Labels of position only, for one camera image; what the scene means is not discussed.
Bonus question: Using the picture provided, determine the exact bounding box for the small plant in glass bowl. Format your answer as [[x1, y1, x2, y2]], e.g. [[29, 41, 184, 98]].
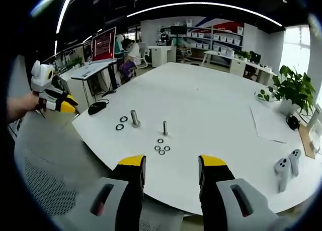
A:
[[254, 88, 280, 102]]

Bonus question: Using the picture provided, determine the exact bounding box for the straight ceiling light strip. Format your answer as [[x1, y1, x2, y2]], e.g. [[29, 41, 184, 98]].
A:
[[56, 0, 76, 36]]

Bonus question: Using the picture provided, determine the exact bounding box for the black screen on stand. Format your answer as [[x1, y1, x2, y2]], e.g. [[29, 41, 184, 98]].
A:
[[170, 25, 188, 36]]

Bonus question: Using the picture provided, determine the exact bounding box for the small green desk plant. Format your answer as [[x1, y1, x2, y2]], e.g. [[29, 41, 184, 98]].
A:
[[71, 55, 84, 68]]

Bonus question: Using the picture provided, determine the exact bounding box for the grey handheld controller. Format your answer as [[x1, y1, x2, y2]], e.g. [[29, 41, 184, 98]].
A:
[[288, 149, 302, 177], [274, 157, 291, 194]]

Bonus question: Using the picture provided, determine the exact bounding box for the shelf with white bins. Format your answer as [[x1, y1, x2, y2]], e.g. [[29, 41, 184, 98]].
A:
[[185, 19, 245, 65]]

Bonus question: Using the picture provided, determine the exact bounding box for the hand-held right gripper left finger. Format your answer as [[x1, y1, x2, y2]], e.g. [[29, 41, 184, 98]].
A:
[[75, 155, 147, 231]]

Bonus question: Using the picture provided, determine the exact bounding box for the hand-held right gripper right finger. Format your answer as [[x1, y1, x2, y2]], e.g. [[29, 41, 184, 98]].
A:
[[198, 155, 282, 231]]

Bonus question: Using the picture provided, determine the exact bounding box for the white paper sheet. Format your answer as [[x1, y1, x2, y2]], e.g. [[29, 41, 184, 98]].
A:
[[249, 104, 288, 144]]

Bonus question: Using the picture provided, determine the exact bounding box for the curved ceiling light strip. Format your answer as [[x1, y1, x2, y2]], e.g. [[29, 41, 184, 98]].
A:
[[126, 2, 285, 28]]

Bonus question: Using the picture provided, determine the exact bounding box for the green potted plant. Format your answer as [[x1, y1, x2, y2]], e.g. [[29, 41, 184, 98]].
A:
[[271, 64, 316, 116]]

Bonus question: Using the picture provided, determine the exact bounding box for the white cabinet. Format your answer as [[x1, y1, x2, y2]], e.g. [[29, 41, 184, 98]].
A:
[[150, 45, 177, 68]]

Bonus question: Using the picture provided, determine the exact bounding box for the black computer mouse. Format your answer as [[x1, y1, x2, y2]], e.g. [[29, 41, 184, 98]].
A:
[[88, 101, 108, 115]]

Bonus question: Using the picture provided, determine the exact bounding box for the wooden board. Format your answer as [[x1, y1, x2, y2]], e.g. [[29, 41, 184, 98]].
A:
[[298, 126, 316, 160]]

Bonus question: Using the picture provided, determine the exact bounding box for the monitor with red screen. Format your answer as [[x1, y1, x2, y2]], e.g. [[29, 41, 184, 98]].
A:
[[91, 27, 117, 64]]

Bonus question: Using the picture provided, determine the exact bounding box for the long white desk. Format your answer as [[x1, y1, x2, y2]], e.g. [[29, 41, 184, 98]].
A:
[[202, 49, 274, 86]]

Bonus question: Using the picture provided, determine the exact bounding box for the small black device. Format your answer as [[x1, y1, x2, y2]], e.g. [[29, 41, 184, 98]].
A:
[[285, 114, 300, 130]]

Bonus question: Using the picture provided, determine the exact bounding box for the thick threaded steel stud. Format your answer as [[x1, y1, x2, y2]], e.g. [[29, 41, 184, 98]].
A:
[[130, 110, 142, 128]]

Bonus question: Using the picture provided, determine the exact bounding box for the white office desk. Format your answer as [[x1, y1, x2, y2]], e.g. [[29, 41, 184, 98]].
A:
[[58, 60, 118, 108]]

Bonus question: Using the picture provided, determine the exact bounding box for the person's left hand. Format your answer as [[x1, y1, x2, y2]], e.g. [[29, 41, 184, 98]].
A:
[[24, 90, 47, 114]]

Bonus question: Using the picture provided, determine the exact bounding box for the white office chair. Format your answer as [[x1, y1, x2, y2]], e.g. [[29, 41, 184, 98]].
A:
[[135, 42, 149, 69]]

